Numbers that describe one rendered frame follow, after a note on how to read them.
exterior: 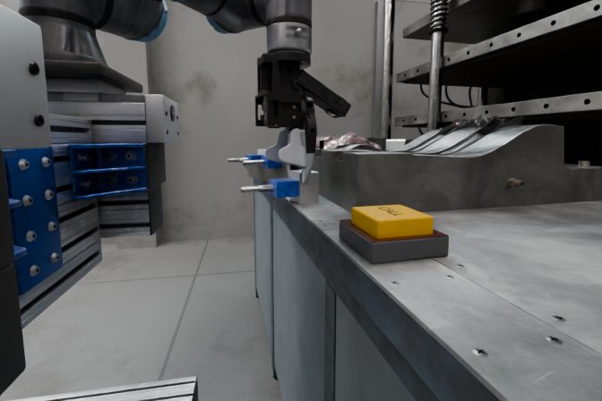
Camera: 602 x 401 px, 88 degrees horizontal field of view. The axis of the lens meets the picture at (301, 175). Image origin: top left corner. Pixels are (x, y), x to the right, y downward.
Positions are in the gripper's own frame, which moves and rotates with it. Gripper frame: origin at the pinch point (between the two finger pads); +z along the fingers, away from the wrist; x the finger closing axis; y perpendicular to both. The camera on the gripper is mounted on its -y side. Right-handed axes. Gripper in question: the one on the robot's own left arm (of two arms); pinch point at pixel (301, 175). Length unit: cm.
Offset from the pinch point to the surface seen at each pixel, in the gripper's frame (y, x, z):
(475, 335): 6.4, 39.3, 4.6
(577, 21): -88, -4, -40
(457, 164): -19.2, 16.1, -2.6
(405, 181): -10.4, 14.7, -0.2
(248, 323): -12, -94, 85
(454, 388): 8.5, 39.9, 6.7
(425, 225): -0.3, 28.7, 1.7
